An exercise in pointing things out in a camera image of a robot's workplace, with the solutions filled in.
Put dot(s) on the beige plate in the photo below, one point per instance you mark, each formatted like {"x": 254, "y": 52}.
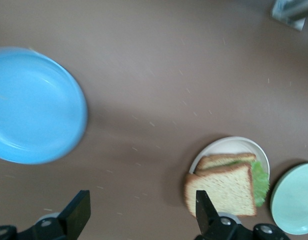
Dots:
{"x": 231, "y": 145}

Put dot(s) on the grey metal table bracket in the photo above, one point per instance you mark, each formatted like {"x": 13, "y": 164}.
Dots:
{"x": 289, "y": 12}

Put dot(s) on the green lettuce leaf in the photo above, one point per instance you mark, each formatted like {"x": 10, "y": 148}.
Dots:
{"x": 260, "y": 180}

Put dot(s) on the blue plate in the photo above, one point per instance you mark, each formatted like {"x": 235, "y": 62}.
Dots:
{"x": 36, "y": 105}

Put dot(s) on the mint green plate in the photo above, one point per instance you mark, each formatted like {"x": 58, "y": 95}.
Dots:
{"x": 294, "y": 200}

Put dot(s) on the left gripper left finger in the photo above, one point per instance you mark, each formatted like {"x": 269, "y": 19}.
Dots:
{"x": 74, "y": 212}

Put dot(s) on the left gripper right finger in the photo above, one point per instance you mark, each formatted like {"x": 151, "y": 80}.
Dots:
{"x": 206, "y": 217}

